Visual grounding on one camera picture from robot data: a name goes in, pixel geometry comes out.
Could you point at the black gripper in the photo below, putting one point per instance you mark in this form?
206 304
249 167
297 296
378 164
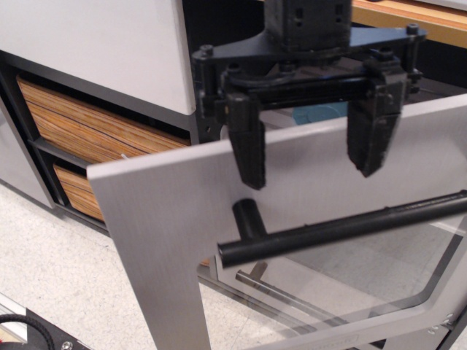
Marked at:
295 37

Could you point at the grey toy oven door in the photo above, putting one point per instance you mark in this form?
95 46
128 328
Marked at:
397 289

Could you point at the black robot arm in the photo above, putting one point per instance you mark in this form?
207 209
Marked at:
276 86

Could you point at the grey oven rack tray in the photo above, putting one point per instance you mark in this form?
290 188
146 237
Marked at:
432 90

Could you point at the blue toy plate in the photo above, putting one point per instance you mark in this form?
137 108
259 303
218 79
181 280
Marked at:
318 113

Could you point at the wooden countertop edge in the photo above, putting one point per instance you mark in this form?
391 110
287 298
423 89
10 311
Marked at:
443 24

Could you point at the grey toy kitchen cabinet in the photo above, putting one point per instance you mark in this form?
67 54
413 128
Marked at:
139 49

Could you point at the upper wood-pattern fabric bin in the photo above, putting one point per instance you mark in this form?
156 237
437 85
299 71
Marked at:
89 132

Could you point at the wood-pattern fabric bin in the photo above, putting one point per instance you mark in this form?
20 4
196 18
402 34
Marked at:
89 132
79 192

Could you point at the grey bottom drawer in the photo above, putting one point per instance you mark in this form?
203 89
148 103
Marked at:
408 329

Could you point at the lower wood-pattern fabric bin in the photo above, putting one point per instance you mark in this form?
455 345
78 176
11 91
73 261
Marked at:
79 192

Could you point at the black oven door handle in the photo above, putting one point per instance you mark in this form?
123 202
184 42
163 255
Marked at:
256 244

